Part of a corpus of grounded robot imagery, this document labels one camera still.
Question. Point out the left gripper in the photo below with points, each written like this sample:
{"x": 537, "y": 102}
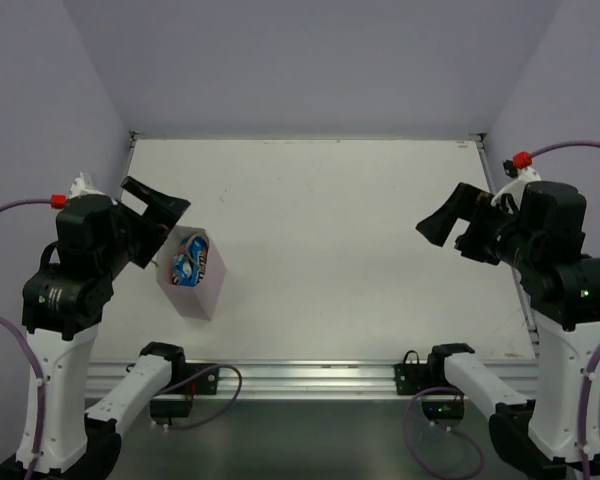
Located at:
{"x": 137, "y": 232}

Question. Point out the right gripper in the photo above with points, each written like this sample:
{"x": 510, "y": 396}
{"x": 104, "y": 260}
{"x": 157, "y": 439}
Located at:
{"x": 478, "y": 230}

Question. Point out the blue M&M snack packet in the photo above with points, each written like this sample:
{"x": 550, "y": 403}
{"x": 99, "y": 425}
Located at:
{"x": 196, "y": 245}

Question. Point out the pink paper bag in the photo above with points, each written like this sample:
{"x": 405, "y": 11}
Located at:
{"x": 198, "y": 302}

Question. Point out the blue cookie snack packet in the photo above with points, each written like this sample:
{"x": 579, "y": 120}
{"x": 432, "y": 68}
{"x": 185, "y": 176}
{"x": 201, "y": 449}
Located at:
{"x": 183, "y": 272}

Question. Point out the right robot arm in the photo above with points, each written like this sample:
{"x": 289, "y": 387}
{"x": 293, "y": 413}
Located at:
{"x": 537, "y": 230}

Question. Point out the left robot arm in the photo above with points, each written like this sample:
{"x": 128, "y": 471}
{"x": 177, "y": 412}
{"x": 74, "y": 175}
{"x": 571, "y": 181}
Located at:
{"x": 63, "y": 304}

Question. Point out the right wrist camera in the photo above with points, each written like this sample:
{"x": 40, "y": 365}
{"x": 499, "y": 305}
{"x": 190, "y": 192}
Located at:
{"x": 519, "y": 179}

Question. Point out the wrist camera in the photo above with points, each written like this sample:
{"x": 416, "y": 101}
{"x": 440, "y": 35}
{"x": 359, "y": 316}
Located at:
{"x": 519, "y": 179}
{"x": 83, "y": 185}

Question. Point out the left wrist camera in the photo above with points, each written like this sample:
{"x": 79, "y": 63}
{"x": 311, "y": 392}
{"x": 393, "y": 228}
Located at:
{"x": 83, "y": 185}

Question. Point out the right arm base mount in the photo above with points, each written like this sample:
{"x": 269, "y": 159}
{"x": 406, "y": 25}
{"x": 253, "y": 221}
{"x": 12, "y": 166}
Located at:
{"x": 413, "y": 375}

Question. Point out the aluminium table rail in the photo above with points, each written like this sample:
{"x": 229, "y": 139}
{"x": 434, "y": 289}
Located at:
{"x": 304, "y": 380}

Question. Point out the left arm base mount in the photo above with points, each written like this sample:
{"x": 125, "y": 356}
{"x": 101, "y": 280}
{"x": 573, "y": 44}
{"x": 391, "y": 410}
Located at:
{"x": 175, "y": 401}

